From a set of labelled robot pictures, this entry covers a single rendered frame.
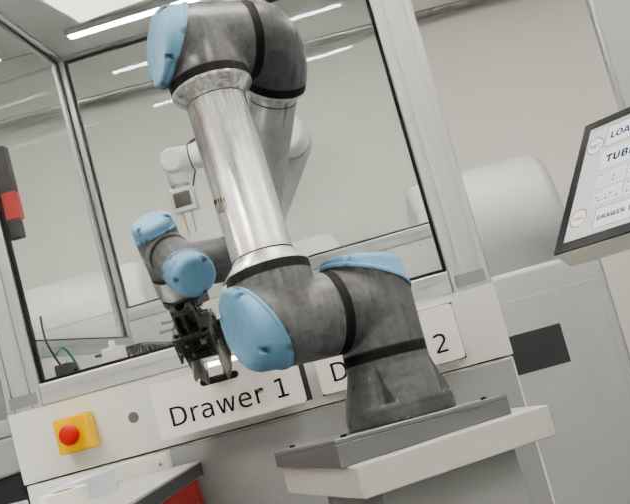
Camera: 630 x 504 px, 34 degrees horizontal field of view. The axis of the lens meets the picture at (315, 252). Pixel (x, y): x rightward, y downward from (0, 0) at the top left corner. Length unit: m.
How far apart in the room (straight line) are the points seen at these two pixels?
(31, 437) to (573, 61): 4.09
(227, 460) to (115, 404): 0.26
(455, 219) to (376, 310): 0.72
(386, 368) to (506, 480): 0.21
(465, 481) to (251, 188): 0.47
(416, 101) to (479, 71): 3.47
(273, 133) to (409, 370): 0.45
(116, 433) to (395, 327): 0.92
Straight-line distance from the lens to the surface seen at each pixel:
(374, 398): 1.37
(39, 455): 2.21
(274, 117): 1.58
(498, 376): 2.06
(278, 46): 1.50
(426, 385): 1.37
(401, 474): 1.27
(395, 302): 1.38
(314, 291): 1.34
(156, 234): 1.74
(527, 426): 1.35
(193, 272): 1.65
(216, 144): 1.40
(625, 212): 1.90
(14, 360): 2.21
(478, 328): 2.05
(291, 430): 2.07
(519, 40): 5.64
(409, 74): 2.11
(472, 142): 5.46
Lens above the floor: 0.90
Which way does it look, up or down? 5 degrees up
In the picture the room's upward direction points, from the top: 15 degrees counter-clockwise
